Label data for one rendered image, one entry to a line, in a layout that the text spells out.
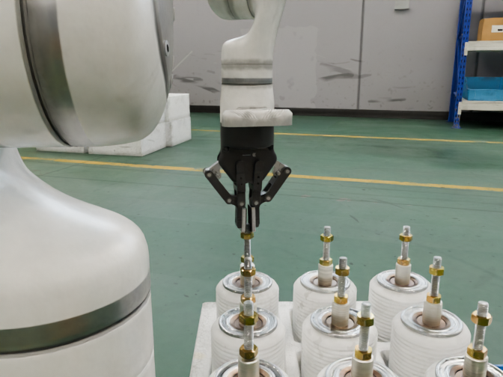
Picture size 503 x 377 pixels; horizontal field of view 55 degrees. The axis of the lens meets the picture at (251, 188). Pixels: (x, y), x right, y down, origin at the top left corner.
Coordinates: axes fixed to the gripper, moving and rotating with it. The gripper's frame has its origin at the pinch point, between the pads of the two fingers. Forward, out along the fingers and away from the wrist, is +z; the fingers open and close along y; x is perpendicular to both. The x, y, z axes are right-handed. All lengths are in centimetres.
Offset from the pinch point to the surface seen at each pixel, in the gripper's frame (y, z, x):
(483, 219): -111, 35, -86
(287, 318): -6.6, 17.4, -0.7
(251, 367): 4.7, 8.0, 24.0
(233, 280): 2.0, 10.1, -0.8
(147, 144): 12, 28, -258
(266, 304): -1.8, 11.9, 4.4
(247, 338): 5.0, 5.1, 23.4
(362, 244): -54, 35, -72
